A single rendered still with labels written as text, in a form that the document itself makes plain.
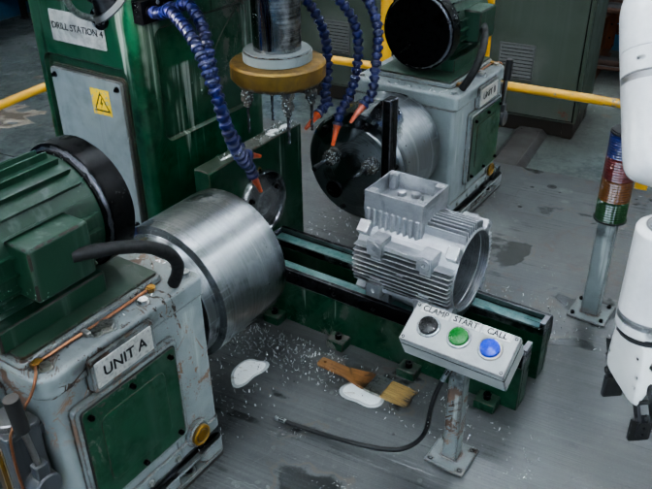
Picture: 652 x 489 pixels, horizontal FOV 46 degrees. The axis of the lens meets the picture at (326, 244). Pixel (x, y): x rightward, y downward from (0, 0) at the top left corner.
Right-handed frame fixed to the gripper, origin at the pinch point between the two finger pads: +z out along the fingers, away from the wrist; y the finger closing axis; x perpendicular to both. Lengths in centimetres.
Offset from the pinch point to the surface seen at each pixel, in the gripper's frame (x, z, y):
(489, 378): 20.3, -5.9, 2.5
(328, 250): 39, 5, 58
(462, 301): 15.9, 3.0, 34.3
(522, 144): -91, 94, 306
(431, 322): 27.4, -10.4, 10.9
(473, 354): 22.2, -8.7, 4.8
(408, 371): 26.4, 15.0, 29.5
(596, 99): -96, 42, 234
